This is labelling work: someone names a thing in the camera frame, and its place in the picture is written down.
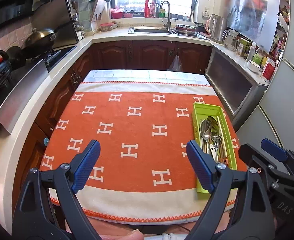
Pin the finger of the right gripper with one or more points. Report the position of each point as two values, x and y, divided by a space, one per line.
286 157
265 167

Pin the large steel spoon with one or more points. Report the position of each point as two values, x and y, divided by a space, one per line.
215 137

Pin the steel electric kettle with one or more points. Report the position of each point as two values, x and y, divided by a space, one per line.
215 27

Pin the red bottle on windowsill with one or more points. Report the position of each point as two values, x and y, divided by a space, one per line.
146 9

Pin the plastic bag on cabinet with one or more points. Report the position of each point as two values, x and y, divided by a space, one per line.
176 65

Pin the steel kitchen faucet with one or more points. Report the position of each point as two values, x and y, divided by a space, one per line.
166 14

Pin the glass pitcher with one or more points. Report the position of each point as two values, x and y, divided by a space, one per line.
230 39

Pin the red canister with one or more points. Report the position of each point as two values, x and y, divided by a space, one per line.
268 70

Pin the green plastic utensil tray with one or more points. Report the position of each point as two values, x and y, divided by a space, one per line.
230 134

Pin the white ceramic spoon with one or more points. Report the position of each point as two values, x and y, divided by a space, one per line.
213 152

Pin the steel pans by sink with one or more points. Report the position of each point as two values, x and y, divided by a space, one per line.
190 30

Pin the steel sink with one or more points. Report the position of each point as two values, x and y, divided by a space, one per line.
156 30

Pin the medium steel spoon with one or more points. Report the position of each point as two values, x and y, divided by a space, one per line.
205 132

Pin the white bowl on counter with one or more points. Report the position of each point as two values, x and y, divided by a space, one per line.
253 67

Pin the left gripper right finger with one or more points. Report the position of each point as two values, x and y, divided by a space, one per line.
252 216

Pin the red-tipped bamboo chopstick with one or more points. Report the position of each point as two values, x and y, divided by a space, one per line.
224 149

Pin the operator left hand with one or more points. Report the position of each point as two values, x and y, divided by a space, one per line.
131 235

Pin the wooden cutting board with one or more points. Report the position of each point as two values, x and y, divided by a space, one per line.
98 8

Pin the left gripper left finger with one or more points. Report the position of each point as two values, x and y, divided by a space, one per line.
34 216

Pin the black wok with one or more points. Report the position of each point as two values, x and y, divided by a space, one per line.
38 42

